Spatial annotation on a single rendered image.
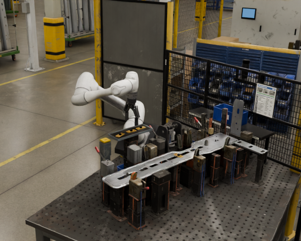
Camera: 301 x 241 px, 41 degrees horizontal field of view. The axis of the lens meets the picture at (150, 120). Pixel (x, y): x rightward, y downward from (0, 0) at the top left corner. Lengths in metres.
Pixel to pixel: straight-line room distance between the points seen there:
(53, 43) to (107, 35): 4.85
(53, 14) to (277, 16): 5.43
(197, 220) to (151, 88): 3.16
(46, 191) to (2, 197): 0.47
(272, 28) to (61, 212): 7.83
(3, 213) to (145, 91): 2.67
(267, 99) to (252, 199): 0.98
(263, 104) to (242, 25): 6.45
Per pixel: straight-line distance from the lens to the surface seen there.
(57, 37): 10.85
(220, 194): 3.43
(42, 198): 4.72
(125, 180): 2.93
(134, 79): 3.15
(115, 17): 6.01
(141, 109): 3.87
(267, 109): 3.91
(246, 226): 3.10
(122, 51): 6.02
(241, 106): 3.72
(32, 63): 10.12
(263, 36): 10.15
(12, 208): 4.62
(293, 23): 9.98
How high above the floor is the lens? 2.45
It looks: 21 degrees down
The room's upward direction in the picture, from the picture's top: 2 degrees clockwise
